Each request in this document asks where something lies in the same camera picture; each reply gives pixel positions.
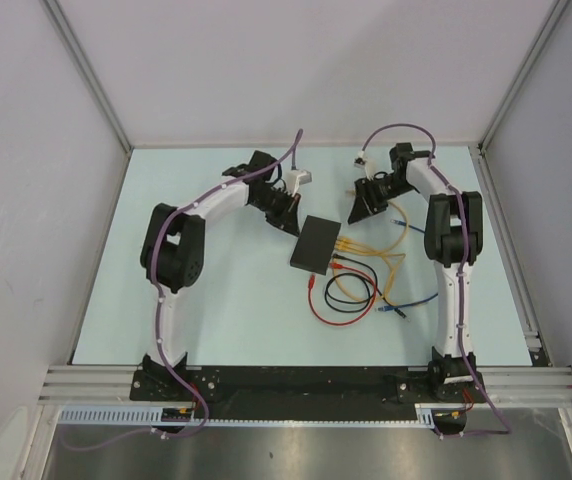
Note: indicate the aluminium left corner post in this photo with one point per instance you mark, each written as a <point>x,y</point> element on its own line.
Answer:
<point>79,58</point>

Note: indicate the aluminium front frame rail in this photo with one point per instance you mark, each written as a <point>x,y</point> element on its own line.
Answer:
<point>515,387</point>

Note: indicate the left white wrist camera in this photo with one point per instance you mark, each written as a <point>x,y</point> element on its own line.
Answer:
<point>296,178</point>

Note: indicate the aluminium right corner post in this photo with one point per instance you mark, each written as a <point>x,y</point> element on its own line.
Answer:
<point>526,67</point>

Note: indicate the aluminium right frame rail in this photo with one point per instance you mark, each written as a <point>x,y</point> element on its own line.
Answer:
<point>535,342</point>

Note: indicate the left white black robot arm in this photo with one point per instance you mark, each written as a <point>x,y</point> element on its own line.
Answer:
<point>173,252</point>

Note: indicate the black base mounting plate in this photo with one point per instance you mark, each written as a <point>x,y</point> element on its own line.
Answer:
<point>285,393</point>

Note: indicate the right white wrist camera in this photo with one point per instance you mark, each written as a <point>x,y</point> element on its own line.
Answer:
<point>367,165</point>

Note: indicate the black network switch box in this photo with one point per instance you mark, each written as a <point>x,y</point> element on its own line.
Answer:
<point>315,245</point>

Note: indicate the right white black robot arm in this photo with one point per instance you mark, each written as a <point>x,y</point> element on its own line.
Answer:
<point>453,241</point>

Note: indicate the aluminium frame rail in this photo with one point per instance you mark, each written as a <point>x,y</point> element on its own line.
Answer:
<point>535,342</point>
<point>515,387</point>

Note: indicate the aluminium corner post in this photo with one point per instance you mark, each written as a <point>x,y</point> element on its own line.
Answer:
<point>79,58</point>
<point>526,67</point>

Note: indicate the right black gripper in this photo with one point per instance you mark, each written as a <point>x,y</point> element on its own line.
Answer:
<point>366,202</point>

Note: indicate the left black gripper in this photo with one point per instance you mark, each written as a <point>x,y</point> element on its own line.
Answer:
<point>288,217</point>

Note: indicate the grey slotted cable duct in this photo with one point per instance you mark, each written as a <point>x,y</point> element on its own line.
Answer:
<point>160,417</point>

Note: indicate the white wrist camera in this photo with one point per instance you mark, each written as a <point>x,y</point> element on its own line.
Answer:
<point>296,178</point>
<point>367,165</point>

